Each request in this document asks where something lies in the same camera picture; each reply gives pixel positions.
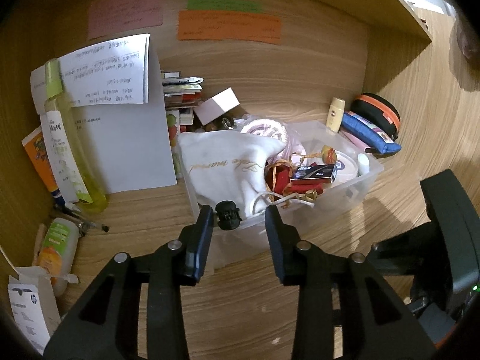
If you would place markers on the white tube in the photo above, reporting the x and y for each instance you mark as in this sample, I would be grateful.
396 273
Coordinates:
363 165

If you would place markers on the handwritten paper note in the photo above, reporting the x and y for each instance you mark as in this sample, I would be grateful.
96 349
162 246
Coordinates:
108 71

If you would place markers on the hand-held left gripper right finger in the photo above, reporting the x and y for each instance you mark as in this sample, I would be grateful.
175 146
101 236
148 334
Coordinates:
273 232

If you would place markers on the orange cover book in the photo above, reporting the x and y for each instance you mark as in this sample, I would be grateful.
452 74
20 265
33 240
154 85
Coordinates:
35 153

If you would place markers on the yellow green spray bottle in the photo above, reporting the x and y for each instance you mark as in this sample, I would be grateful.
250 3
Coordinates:
75 150

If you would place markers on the orange paper note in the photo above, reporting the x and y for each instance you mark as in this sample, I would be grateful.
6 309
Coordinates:
228 26

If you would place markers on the pink paper note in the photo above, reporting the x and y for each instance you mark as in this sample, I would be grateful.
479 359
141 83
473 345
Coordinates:
123 13

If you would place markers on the black hair claw clip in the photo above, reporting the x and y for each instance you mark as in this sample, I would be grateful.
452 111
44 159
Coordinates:
227 215

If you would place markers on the white carton box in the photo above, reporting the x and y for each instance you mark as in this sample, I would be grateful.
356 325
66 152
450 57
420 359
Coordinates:
30 307

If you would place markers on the black orange zip case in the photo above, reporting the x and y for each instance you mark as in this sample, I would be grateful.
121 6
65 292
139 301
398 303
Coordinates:
378 110

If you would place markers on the white paper sheet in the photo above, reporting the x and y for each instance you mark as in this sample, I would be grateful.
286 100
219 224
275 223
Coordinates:
131 146

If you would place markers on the small white box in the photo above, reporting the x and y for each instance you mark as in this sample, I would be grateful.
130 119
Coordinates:
217 105

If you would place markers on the small bowl of trinkets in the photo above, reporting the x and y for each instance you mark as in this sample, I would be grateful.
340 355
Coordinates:
225 123

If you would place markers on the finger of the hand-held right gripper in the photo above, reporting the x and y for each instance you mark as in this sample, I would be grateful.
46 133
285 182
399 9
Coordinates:
401 251

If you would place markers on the clear plastic bin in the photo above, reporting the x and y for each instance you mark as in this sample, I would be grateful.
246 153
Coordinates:
337 198

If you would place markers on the bottle with orange green label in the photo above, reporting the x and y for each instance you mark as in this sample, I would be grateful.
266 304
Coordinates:
56 251

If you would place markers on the gourd charm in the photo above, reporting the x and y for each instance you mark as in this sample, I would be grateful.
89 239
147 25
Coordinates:
330 153

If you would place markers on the green paper note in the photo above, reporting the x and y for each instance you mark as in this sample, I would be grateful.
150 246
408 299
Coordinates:
225 4

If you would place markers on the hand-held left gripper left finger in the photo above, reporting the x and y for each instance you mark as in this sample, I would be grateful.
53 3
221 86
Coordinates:
204 228

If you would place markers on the small black box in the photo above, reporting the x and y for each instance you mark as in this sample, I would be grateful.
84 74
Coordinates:
313 172

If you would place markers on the pink flat case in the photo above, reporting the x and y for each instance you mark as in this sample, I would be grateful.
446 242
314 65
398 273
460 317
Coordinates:
354 142

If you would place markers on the blue patchwork pencil case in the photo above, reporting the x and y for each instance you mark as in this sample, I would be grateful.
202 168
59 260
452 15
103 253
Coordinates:
369 133

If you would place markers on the red pouch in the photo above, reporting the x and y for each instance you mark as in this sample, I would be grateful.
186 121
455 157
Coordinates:
279 180

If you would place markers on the stack of books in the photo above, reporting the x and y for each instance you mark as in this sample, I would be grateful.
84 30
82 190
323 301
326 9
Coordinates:
182 97

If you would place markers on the dark pen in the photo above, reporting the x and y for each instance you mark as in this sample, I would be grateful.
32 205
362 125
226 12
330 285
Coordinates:
80 217

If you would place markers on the cream sunscreen tube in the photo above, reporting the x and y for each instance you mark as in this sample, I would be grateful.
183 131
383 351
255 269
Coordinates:
335 116

